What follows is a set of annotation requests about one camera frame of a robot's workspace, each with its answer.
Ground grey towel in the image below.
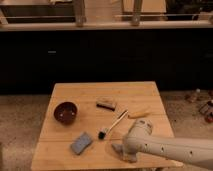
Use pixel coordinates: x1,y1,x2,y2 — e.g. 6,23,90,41
111,143,138,164

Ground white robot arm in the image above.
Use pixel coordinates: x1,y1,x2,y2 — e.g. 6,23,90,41
122,119,213,170

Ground dark purple bowl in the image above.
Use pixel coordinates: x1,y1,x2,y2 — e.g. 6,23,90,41
53,102,78,125

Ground yellow banana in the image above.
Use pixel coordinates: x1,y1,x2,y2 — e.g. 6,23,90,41
128,108,150,119

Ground blue sponge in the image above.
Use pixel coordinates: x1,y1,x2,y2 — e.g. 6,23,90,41
71,132,93,155

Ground wooden block brush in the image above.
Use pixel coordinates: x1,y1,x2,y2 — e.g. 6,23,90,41
96,98,117,111

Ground wooden folding table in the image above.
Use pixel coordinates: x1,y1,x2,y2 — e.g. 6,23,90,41
31,82,182,171

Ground brush with light handle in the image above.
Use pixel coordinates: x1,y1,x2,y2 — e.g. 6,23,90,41
98,110,128,140

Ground wooden shelf rail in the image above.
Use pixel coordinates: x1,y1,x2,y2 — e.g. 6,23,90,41
0,20,213,32

